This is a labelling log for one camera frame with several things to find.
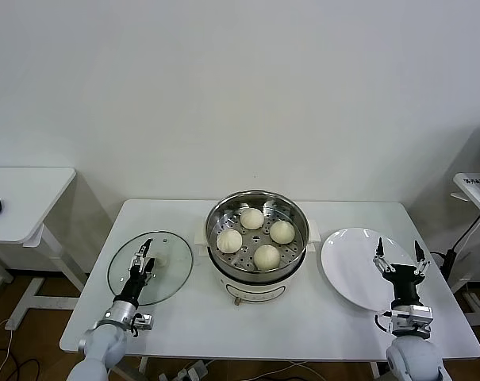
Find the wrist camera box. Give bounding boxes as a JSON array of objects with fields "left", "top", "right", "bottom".
[
  {"left": 132, "top": 312, "right": 156, "bottom": 333},
  {"left": 388, "top": 304, "right": 434, "bottom": 333}
]

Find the white side table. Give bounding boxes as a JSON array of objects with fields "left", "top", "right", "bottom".
[{"left": 0, "top": 167, "right": 90, "bottom": 331}]

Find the white electric cooker base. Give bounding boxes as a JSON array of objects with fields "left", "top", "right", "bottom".
[{"left": 194, "top": 220, "right": 321, "bottom": 307}]

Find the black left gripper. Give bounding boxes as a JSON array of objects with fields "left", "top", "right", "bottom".
[{"left": 114, "top": 237, "right": 158, "bottom": 306}]

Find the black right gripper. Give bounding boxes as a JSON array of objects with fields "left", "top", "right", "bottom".
[{"left": 372, "top": 237, "right": 432, "bottom": 307}]

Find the round glass lid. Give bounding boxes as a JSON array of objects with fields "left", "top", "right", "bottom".
[{"left": 107, "top": 231, "right": 195, "bottom": 306}]

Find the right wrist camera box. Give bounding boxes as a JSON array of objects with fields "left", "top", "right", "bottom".
[{"left": 388, "top": 304, "right": 434, "bottom": 333}]

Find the stainless steel steamer basket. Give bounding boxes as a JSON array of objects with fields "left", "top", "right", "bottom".
[{"left": 205, "top": 189, "right": 308, "bottom": 281}]

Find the white cable with plug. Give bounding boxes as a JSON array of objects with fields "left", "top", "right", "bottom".
[{"left": 0, "top": 317, "right": 19, "bottom": 381}]

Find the black power cable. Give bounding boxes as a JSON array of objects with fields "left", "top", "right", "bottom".
[{"left": 428, "top": 206, "right": 480, "bottom": 281}]

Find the white steamed baozi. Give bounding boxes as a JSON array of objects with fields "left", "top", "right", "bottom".
[
  {"left": 240, "top": 207, "right": 264, "bottom": 230},
  {"left": 216, "top": 229, "right": 244, "bottom": 254},
  {"left": 253, "top": 244, "right": 281, "bottom": 270},
  {"left": 269, "top": 220, "right": 296, "bottom": 244}
]

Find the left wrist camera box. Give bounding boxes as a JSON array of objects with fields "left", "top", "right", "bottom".
[{"left": 132, "top": 312, "right": 156, "bottom": 333}]

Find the black floor cable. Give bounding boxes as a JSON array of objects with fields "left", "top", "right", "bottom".
[{"left": 0, "top": 348, "right": 68, "bottom": 381}]

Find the white round plate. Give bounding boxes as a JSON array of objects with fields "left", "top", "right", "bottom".
[{"left": 321, "top": 226, "right": 421, "bottom": 313}]

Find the white desk with label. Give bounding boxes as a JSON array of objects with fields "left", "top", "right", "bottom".
[{"left": 449, "top": 172, "right": 480, "bottom": 330}]

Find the clear plastic cover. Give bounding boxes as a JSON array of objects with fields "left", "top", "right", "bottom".
[{"left": 447, "top": 204, "right": 480, "bottom": 295}]

